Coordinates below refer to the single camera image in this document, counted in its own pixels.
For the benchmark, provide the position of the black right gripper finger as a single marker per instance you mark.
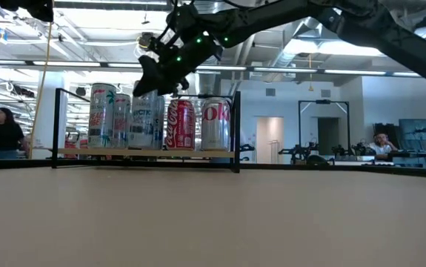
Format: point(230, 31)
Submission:
point(153, 78)

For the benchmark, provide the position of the red Coca-Cola can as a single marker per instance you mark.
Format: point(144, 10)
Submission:
point(181, 126)

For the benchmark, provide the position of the silver red-print tall can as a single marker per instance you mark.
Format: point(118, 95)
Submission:
point(101, 122)

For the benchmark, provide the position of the black background robot arm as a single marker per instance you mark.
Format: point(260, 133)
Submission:
point(247, 148)
point(301, 151)

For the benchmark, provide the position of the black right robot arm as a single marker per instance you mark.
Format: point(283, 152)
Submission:
point(383, 33)

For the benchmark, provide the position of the black-framed wooden shelf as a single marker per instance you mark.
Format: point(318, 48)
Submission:
point(72, 153)

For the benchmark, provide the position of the long ceiling light strip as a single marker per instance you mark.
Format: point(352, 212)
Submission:
point(68, 64)
point(283, 70)

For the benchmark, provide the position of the silver Diet Coke can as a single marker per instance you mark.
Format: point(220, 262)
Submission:
point(216, 126)

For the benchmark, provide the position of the seated person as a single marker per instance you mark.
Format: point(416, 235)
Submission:
point(382, 149)

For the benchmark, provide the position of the dark background monitor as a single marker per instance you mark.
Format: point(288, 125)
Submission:
point(416, 135)

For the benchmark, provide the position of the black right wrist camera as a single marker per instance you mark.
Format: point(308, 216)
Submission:
point(159, 43)

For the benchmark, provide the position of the black ceiling dome camera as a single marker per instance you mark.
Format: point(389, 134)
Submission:
point(144, 39)

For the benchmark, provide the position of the silver ceiling duct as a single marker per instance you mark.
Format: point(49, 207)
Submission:
point(285, 57)

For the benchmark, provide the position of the black metal frame stand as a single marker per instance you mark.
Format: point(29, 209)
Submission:
point(323, 101)

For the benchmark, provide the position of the black table edge rail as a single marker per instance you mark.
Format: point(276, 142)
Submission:
point(12, 164)

